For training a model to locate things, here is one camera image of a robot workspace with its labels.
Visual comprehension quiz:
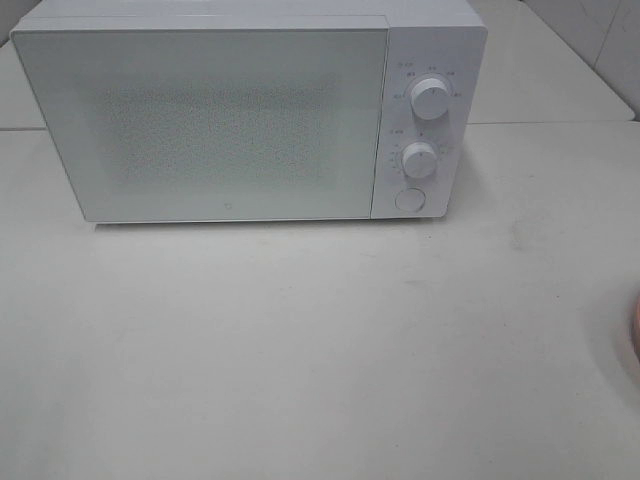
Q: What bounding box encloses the pink round plate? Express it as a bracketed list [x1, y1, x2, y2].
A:
[629, 296, 640, 361]

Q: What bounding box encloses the upper white power knob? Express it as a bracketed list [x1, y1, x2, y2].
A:
[410, 76, 451, 121]

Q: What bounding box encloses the lower white timer knob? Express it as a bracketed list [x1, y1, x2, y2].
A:
[401, 142, 438, 179]

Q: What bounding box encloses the round white door button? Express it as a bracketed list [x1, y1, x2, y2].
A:
[395, 188, 426, 213]

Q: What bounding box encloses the white microwave door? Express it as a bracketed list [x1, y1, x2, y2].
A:
[12, 16, 388, 223]

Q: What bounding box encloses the white microwave oven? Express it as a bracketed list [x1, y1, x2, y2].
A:
[10, 1, 488, 219]

